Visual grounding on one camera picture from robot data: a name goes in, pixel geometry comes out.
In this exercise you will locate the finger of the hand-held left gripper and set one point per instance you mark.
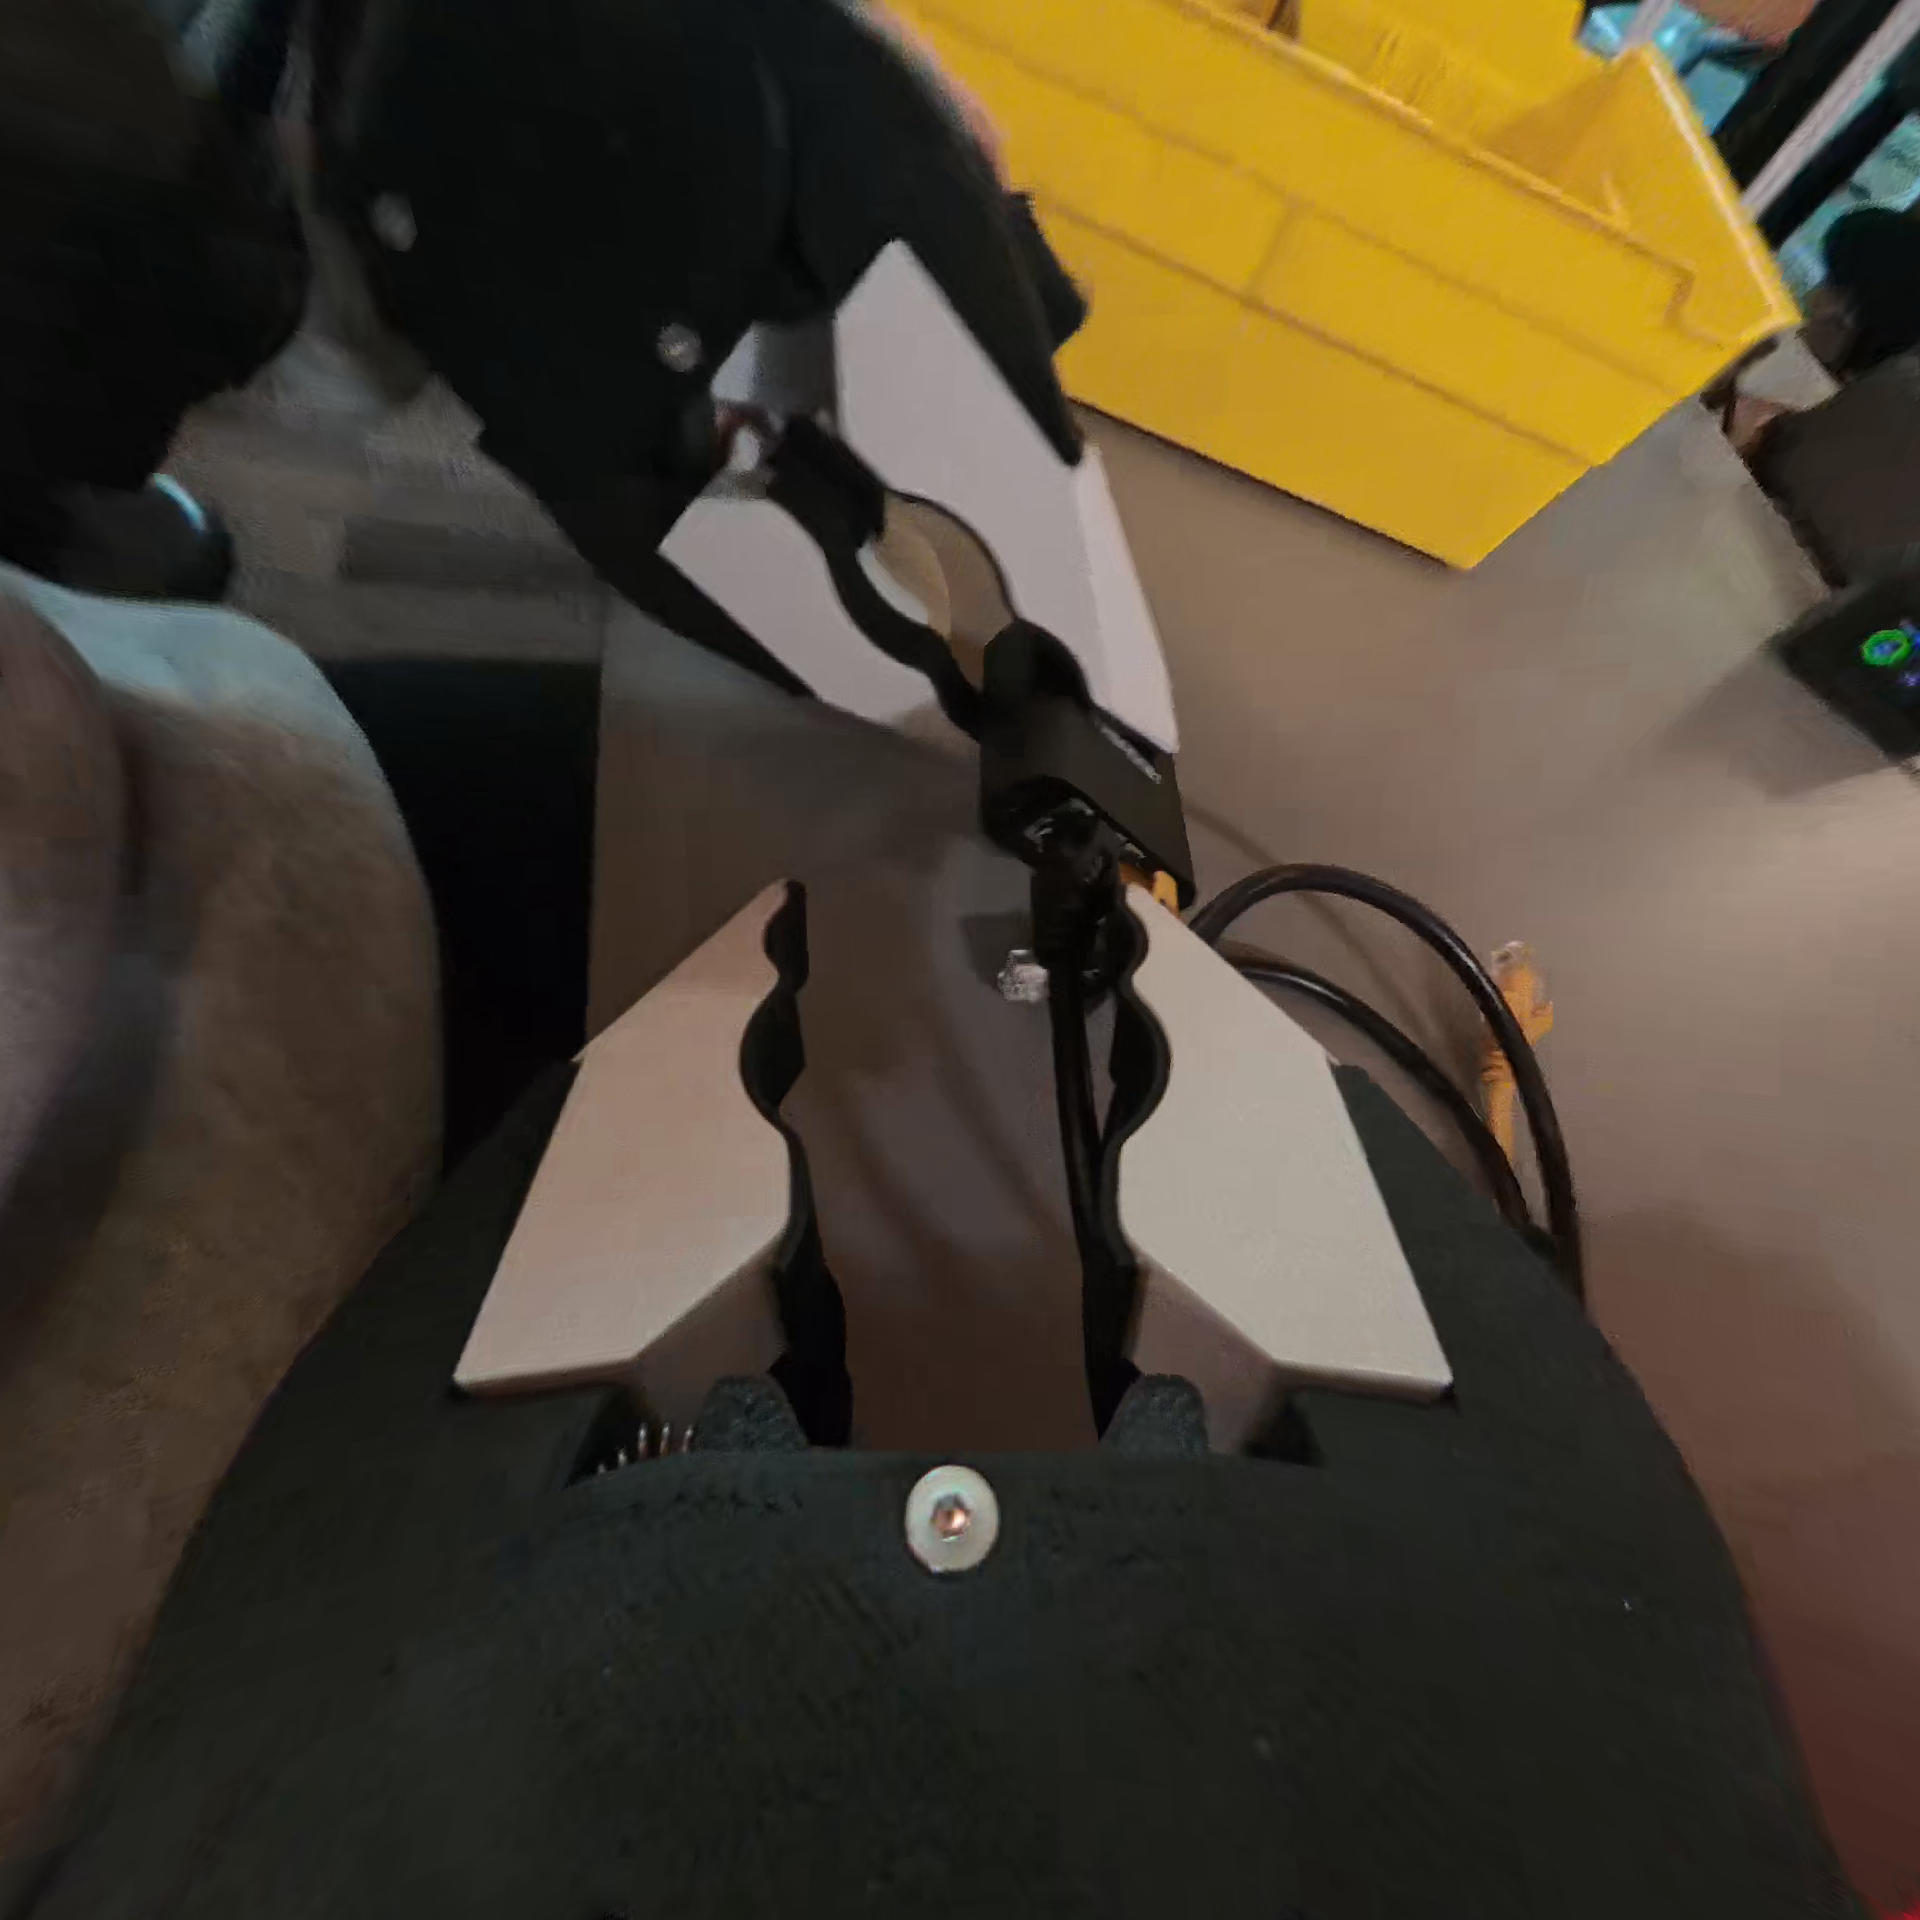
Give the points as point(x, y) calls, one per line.
point(765, 600)
point(975, 435)

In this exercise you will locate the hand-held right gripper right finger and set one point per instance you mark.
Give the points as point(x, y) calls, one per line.
point(1276, 1201)

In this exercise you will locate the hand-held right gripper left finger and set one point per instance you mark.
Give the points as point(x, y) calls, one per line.
point(645, 1201)

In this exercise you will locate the black network adapter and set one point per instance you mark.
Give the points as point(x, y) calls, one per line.
point(1072, 749)

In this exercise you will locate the yellow plastic bin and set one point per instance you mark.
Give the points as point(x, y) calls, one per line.
point(1350, 253)

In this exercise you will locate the black phone with lit screen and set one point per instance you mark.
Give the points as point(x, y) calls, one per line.
point(1862, 675)

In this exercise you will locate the dark object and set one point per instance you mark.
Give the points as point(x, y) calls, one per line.
point(1852, 465)

